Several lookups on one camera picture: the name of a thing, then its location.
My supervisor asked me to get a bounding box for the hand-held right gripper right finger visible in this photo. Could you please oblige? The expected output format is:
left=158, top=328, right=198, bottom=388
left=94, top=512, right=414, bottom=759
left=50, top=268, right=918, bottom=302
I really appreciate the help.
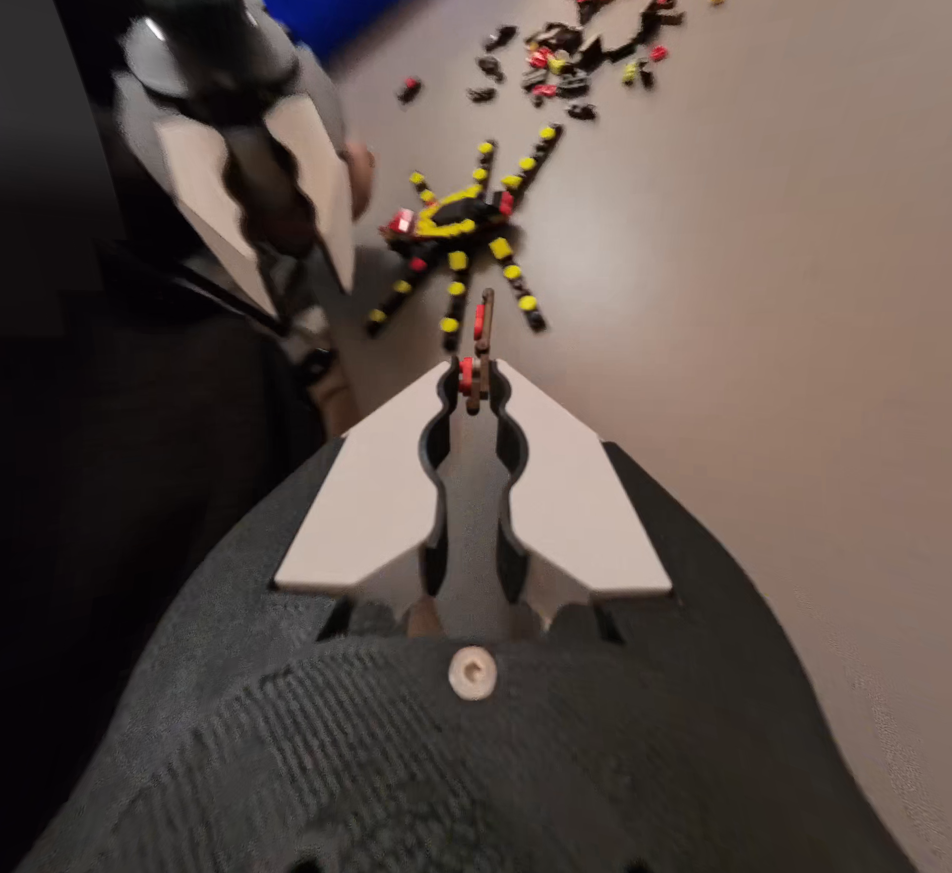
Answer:
left=494, top=360, right=672, bottom=629

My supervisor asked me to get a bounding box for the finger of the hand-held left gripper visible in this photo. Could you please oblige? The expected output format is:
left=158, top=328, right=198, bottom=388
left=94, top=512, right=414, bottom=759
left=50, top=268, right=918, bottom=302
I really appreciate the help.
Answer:
left=264, top=94, right=357, bottom=294
left=152, top=118, right=281, bottom=320

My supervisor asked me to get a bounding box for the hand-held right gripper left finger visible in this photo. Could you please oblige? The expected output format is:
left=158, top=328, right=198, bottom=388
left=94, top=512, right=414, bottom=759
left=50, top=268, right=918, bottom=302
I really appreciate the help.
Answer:
left=274, top=360, right=456, bottom=625

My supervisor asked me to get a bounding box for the black red lego leg assembly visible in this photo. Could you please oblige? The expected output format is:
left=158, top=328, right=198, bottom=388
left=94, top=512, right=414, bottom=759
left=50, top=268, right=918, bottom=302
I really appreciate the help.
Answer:
left=456, top=287, right=498, bottom=416

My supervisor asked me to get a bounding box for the pile of lego pieces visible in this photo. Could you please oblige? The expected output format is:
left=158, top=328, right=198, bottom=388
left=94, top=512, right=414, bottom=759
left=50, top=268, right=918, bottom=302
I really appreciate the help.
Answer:
left=394, top=0, right=760, bottom=123

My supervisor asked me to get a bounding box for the black yellow lego spider model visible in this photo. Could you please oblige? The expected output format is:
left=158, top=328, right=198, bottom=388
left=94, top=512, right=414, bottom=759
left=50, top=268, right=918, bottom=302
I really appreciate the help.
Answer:
left=363, top=123, right=566, bottom=353

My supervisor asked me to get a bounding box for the person's left hand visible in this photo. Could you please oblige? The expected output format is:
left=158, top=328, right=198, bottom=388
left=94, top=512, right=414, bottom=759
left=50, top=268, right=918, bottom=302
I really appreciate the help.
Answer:
left=338, top=143, right=377, bottom=220

